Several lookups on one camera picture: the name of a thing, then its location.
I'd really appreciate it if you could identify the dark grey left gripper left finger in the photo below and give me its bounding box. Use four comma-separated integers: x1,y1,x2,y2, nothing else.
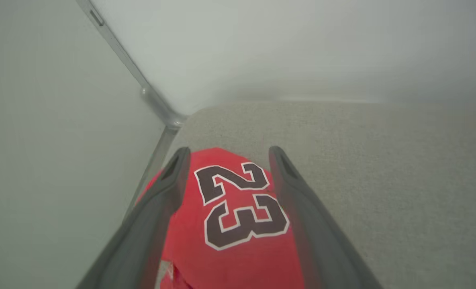
75,147,191,289

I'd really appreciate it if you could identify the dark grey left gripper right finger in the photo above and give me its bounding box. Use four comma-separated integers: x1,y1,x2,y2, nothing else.
268,146,383,289

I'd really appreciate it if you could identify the red and white Bulls jersey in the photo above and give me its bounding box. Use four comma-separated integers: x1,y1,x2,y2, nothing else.
135,147,306,289

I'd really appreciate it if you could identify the grey metal frame rail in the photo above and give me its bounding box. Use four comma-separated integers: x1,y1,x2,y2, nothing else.
76,0,188,221

